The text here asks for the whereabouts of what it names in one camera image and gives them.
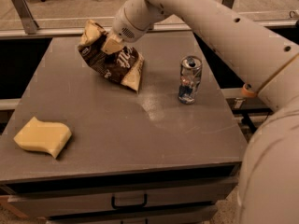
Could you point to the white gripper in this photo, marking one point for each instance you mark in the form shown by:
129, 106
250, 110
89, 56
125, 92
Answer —
124, 25

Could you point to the brown chip bag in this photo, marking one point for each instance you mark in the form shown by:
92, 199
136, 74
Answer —
123, 67

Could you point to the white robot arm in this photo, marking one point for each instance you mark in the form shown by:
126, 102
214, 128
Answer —
268, 190

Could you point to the yellow sponge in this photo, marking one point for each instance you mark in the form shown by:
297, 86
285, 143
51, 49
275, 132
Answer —
42, 136

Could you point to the silver blue soda can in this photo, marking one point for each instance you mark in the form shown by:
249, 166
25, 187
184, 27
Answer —
190, 78

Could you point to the orange tape roll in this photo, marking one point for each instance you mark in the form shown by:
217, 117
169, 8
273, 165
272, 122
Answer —
248, 91

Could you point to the black table leg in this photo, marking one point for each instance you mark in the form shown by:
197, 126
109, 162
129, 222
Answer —
246, 120

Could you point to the upper grey drawer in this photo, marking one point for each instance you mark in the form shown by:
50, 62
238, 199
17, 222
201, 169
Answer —
86, 201

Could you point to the grey drawer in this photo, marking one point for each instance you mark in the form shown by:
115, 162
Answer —
181, 215
86, 201

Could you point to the lower grey drawer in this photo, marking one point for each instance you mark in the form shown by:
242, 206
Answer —
181, 215

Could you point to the left metal bracket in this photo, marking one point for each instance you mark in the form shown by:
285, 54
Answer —
27, 20

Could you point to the black drawer handle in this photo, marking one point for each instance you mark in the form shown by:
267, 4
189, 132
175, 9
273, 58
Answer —
129, 201

